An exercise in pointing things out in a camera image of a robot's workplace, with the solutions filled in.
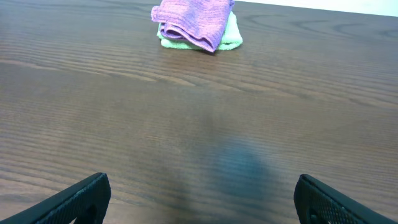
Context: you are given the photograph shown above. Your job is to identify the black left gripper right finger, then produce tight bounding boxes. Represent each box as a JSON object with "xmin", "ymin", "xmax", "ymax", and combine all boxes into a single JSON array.
[{"xmin": 294, "ymin": 174, "xmax": 397, "ymax": 224}]

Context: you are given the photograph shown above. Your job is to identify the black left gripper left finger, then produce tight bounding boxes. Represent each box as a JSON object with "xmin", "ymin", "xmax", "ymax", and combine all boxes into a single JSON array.
[{"xmin": 1, "ymin": 172, "xmax": 111, "ymax": 224}]

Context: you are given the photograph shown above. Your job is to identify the folded light green cloth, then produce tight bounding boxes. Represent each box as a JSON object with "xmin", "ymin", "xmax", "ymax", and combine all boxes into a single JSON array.
[{"xmin": 157, "ymin": 12, "xmax": 243, "ymax": 50}]

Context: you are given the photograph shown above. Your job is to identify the folded purple cloth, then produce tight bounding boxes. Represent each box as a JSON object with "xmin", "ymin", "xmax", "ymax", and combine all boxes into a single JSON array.
[{"xmin": 150, "ymin": 0, "xmax": 234, "ymax": 53}]

